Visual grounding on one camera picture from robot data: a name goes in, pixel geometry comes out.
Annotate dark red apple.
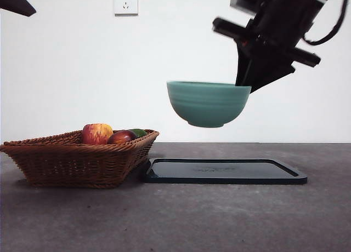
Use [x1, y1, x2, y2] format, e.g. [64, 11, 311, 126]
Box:
[106, 130, 138, 145]

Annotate black rectangular tray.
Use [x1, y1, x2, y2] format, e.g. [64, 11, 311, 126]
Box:
[141, 158, 308, 185]

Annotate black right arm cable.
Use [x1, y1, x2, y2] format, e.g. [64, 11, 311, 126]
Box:
[303, 0, 347, 47]

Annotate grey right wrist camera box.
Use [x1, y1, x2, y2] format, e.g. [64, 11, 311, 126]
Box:
[230, 0, 260, 16]

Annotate teal ribbed bowl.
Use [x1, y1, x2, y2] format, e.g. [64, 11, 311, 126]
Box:
[166, 81, 252, 128]

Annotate green avocado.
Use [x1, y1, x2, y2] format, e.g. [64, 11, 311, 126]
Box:
[127, 128, 148, 139]

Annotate red and yellow apple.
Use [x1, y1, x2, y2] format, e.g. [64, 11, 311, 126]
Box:
[81, 123, 114, 145]

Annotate white wall socket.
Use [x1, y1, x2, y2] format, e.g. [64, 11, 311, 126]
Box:
[114, 0, 139, 16]

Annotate brown wicker basket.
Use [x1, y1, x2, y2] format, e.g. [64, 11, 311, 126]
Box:
[0, 129, 160, 189]

